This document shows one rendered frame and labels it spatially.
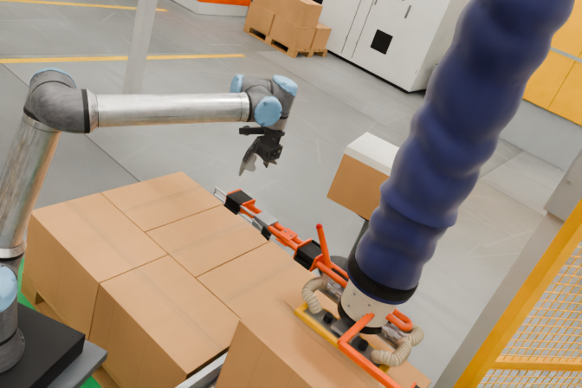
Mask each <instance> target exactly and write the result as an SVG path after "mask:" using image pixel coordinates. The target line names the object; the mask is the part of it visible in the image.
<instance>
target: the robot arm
mask: <svg viewBox="0 0 582 388"><path fill-rule="evenodd" d="M297 89H298V87H297V85H296V83H295V82H294V81H292V80H290V79H289V78H287V77H284V76H281V75H274V76H273V77H272V80H270V79H264V78H259V77H254V76H247V75H244V74H237V75H235V76H234V78H233V80H232V82H231V85H230V92H229V93H212V94H93V93H91V92H90V91H89V90H88V89H78V88H76V85H75V82H74V80H73V78H72V77H71V76H70V75H69V74H68V73H67V72H66V71H64V70H62V69H59V68H42V69H40V70H38V71H37V72H36V73H34V75H33V76H32V78H31V79H30V82H29V93H28V96H27V99H26V101H25V104H24V107H23V115H22V118H21V120H20V122H19V125H18V128H17V130H16V135H15V138H14V140H13V143H12V145H11V148H10V152H9V155H8V157H7V160H6V163H5V166H4V168H3V172H2V175H1V177H0V373H1V372H5V371H7V370H8V369H10V368H11V367H12V366H13V365H15V364H16V363H17V362H18V361H19V359H20V358H21V357H22V355H23V353H24V348H25V340H24V337H23V334H22V332H21V331H20V329H19V328H18V326H17V289H18V286H17V283H18V269H19V265H20V263H21V260H22V258H23V254H24V251H25V249H26V242H25V240H24V239H23V234H24V232H25V230H26V227H27V225H28V222H29V219H30V216H31V213H32V211H33V209H34V206H35V204H36V199H37V198H38V195H39V192H40V190H41V188H42V184H43V181H44V179H45V177H46V174H47V172H48V169H49V166H50V163H51V160H52V158H53V156H54V153H55V149H56V147H57V145H58V142H59V139H60V137H61V133H62V132H66V133H91V132H92V131H93V130H94V129H95V128H97V127H109V126H153V125H176V124H198V123H221V122H256V123H257V124H258V125H260V126H244V127H240V128H239V134H243V135H245V136H249V135H250V134H264V135H261V136H257V139H255V140H254V142H253V143H252V145H251V146H250V147H249V149H248V150H247V151H246V152H245V155H244V157H243V159H242V163H241V166H240V170H239V174H238V175H239V176H240V177H241V175H242V174H243V172H244V170H247V171H255V170H256V166H255V161H256V160H257V156H256V155H255V154H257V155H259V156H260V157H261V158H262V160H263V164H264V165H265V167H266V168H268V164H269V163H272V164H274V165H277V162H276V161H275V159H278V158H280V156H281V151H282V148H283V145H281V144H279V143H280V140H281V136H284V135H285V132H284V131H282V130H283V129H284V128H285V125H286V123H287V120H288V116H289V113H290V110H291V107H292V105H293V103H294V98H295V96H296V92H297ZM254 153H255V154H254Z"/></svg>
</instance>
